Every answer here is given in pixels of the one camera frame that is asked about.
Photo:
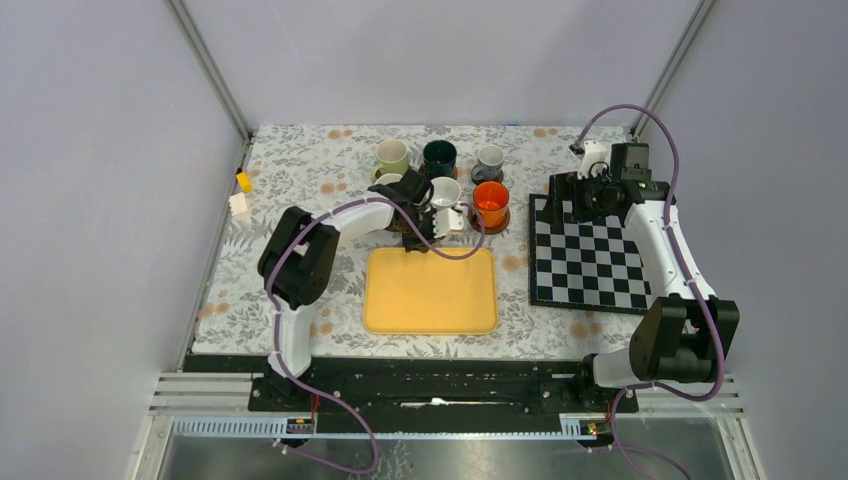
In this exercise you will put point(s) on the brown wooden coaster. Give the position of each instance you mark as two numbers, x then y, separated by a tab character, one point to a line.
489	230

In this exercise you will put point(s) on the pink white mug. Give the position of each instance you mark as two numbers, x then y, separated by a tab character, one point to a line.
388	178

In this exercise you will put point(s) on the grey mug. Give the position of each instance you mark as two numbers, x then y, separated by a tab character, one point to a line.
489	165

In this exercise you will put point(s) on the white pink block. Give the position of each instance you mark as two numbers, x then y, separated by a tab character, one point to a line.
238	204

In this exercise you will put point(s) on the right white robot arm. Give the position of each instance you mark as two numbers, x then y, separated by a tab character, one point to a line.
686	332

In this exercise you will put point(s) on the dark green mug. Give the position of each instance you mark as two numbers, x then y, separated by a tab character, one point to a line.
438	159

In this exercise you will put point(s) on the light green mug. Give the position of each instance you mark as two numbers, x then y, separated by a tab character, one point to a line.
392	157

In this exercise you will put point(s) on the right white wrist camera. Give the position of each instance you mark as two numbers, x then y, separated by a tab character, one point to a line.
592	154

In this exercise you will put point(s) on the yellow block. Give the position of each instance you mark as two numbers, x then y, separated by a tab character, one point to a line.
244	182

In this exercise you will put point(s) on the black white checkerboard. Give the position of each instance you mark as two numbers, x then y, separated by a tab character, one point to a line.
591	266

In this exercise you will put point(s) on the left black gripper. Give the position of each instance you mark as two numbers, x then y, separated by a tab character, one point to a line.
411	245

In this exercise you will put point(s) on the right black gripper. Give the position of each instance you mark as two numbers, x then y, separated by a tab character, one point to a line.
565	187

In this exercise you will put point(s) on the yellow tray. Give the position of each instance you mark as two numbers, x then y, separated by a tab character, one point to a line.
413	293

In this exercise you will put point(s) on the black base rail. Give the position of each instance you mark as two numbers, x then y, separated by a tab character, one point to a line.
429	396

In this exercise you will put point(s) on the orange mug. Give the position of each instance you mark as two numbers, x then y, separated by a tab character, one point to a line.
490	199

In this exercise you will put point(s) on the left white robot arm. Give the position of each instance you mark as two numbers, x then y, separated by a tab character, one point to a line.
298	259

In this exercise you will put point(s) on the floral tablecloth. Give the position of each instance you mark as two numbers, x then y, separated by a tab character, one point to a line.
318	167

